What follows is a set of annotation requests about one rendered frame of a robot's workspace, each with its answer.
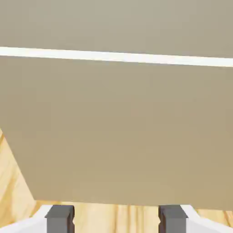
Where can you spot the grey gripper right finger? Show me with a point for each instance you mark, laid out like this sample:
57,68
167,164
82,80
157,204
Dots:
173,222

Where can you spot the tan painted cabinet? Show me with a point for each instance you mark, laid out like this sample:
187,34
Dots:
116,127

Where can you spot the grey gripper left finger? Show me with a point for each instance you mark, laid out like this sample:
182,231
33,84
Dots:
58,222

